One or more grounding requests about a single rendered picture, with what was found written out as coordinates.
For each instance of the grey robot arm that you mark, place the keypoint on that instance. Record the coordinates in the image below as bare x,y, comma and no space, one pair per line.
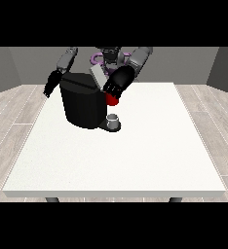
66,59
139,59

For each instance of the red pod holder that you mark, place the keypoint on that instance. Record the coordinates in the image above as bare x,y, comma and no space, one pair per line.
111,99

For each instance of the pale grey machine lid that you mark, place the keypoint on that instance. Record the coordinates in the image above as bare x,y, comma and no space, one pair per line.
97,76

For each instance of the black coffee machine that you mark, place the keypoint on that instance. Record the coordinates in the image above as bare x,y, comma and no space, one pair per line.
83,101

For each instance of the grey purple robot trunk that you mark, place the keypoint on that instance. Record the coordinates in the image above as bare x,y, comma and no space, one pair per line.
103,58

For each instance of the small grey cup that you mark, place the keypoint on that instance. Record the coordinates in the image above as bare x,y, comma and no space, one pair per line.
113,121

